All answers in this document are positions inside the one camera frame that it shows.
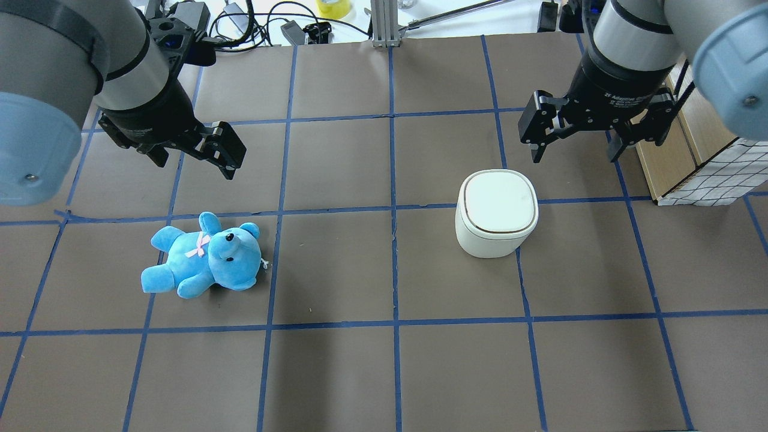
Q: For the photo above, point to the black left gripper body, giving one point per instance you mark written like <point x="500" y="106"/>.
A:
<point x="151" y="114"/>

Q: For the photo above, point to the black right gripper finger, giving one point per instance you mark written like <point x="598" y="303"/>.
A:
<point x="540" y="123"/>
<point x="653" y="126"/>

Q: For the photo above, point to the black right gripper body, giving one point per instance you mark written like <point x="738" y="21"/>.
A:
<point x="611" y="91"/>

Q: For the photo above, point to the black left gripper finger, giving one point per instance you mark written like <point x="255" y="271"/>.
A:
<point x="220" y="145"/>
<point x="140" y="140"/>

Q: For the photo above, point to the white lidded trash can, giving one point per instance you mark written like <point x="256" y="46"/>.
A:
<point x="496" y="211"/>

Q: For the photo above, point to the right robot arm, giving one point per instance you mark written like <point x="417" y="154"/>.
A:
<point x="643" y="61"/>

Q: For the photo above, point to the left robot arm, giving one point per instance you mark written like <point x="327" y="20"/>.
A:
<point x="61" y="57"/>

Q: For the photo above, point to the blue teddy bear plush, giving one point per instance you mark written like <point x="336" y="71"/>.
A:
<point x="195" y="261"/>

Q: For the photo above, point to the yellow tape roll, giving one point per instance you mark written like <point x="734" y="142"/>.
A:
<point x="334" y="9"/>

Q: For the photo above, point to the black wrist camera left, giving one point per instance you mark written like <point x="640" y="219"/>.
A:
<point x="181" y="32"/>

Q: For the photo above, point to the aluminium frame post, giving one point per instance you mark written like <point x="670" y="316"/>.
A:
<point x="384" y="20"/>

